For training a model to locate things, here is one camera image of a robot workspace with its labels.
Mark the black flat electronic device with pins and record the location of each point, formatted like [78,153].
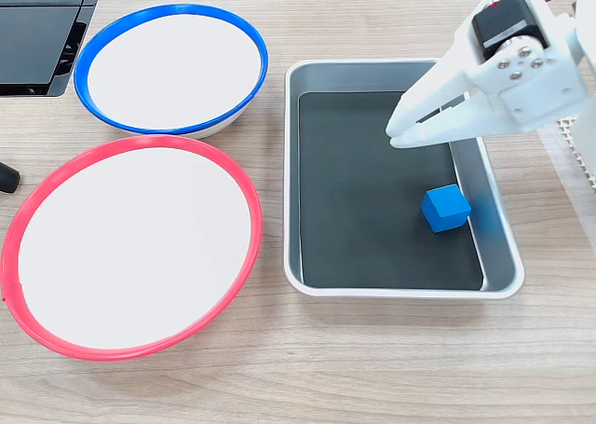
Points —
[32,37]

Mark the blue-rimmed white dish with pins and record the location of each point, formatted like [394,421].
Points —
[172,70]

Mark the red-rimmed white dish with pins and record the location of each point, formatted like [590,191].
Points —
[135,247]

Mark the black tray liner mat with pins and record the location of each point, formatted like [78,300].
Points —
[363,200]

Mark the black rounded object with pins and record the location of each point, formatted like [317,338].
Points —
[8,177]

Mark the silver metal tray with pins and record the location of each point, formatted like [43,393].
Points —
[500,237]

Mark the blue cube block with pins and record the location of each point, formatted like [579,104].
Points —
[444,209]

